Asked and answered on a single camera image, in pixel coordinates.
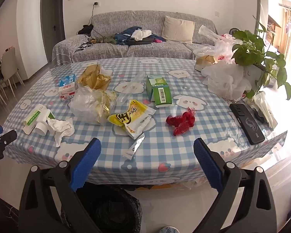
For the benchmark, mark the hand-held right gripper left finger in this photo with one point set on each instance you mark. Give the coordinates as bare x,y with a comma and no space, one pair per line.
86,162

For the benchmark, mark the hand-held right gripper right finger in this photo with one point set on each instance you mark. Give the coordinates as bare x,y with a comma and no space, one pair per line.
208,162

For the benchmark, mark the green and white medicine box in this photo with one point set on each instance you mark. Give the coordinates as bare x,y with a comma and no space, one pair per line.
32,116

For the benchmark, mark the small white bottle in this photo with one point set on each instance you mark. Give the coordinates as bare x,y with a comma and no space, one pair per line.
42,127

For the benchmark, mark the white tissue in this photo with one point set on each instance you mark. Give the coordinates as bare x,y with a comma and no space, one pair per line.
60,128

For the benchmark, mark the red net bag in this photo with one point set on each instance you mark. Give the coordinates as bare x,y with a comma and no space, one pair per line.
181,123

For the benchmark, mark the black lined trash bin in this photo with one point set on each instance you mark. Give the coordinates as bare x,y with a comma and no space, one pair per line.
106,208

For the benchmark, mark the silver sachet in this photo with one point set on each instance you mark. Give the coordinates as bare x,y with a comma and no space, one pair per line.
134,148

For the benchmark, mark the clear plastic bag gold wrappers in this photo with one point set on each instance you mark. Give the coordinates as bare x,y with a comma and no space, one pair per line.
87,104

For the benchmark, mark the yellow snack packet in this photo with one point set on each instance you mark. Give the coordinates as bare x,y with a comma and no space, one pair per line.
131,119

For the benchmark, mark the green carton box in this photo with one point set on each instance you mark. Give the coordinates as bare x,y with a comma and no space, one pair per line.
160,94

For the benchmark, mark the gold foil bag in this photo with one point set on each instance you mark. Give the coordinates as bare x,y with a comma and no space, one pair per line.
94,77

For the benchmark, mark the clear plastic bag with goods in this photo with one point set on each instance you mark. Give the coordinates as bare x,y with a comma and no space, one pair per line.
191,184

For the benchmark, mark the blue checked bear tablecloth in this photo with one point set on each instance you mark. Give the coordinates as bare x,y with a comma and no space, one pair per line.
160,138

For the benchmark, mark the black phone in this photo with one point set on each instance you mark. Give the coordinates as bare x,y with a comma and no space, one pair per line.
247,123

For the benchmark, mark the small black object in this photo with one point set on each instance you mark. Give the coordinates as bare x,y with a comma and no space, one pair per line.
259,116

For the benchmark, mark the folded white plastic bags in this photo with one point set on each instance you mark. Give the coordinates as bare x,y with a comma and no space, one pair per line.
266,111

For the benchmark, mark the round floor drain cover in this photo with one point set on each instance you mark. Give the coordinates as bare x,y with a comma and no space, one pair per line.
168,229

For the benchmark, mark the white plastic bag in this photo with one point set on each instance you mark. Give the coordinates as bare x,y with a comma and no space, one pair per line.
225,80

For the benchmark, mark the gold tissue box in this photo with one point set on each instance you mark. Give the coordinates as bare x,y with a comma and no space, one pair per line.
203,62

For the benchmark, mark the grey door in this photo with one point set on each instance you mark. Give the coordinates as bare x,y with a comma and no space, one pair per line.
48,29

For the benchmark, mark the potted green plant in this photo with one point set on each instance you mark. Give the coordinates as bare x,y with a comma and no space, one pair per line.
252,48

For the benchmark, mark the grey covered sofa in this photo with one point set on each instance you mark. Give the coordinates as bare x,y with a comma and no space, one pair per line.
135,51

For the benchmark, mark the olive green garment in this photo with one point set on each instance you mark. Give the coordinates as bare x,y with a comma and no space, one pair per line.
106,40

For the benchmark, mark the black bag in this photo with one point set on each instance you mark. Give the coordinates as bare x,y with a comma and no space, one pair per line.
84,29

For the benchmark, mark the blue jacket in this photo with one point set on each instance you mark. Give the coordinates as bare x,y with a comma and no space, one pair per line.
126,35

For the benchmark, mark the cream pillow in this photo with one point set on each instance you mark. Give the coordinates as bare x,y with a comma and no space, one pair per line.
177,30

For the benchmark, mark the white garment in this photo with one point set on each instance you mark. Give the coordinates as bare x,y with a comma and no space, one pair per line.
141,34

